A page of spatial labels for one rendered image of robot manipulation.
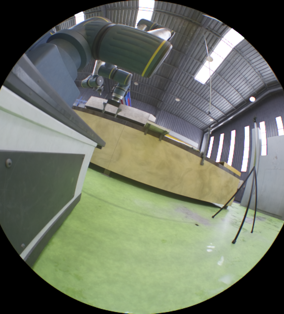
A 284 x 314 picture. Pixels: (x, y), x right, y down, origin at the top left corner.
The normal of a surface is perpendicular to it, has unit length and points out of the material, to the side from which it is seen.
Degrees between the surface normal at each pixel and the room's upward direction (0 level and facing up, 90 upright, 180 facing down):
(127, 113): 80
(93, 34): 133
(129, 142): 90
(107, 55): 180
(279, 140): 90
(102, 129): 90
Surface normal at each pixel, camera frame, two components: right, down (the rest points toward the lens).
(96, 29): 0.08, 0.52
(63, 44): 0.77, 0.25
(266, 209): -0.93, -0.36
